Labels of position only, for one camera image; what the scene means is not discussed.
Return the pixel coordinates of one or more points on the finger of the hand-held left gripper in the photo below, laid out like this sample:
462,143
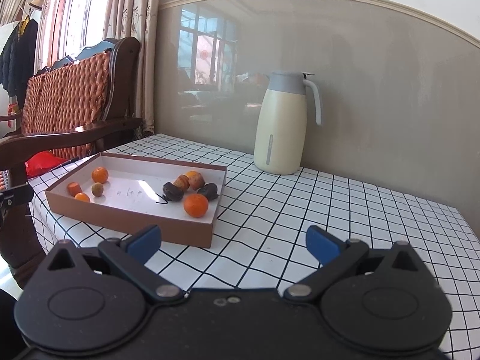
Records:
17,194

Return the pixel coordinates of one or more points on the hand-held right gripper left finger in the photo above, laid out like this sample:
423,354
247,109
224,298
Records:
144,243

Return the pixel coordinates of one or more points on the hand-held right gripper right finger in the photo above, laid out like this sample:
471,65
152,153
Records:
324,245

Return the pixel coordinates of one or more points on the brown cardboard box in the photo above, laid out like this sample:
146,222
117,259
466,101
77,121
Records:
127,195

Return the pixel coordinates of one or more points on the orange carrot slice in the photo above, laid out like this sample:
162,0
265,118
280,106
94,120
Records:
74,188

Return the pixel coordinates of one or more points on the dark water caltrop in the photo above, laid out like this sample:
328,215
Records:
172,191
208,191

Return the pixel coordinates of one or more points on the large orange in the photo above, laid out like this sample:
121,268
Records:
195,205
100,174

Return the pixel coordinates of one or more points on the small orange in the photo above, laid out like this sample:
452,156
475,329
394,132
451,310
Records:
82,197

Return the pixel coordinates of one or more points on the small yellowish round fruit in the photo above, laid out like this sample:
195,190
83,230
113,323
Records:
97,189

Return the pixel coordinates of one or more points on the brownish carrot chunk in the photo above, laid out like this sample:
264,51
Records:
182,182
196,181

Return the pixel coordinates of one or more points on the yellow orange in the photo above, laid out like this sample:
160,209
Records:
191,174

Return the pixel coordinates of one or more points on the white black checked tablecloth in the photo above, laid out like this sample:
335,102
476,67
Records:
337,213

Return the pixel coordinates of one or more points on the red plastic bag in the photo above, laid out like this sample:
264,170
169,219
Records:
43,162

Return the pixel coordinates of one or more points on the dark wooden sofa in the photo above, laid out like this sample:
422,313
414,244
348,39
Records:
67,135

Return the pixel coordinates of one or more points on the orange tufted cushion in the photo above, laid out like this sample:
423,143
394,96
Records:
63,101

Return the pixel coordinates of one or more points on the cream thermos jug grey lid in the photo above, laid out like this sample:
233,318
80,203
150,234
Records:
279,131

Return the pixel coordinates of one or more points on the dark hanging jackets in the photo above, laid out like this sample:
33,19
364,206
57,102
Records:
17,56

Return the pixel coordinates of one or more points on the beige embroidered curtain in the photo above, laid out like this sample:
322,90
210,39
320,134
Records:
127,45

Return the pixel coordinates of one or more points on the straw hat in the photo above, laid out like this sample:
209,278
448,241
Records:
36,2

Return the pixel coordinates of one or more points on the window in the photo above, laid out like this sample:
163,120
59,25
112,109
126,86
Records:
82,11

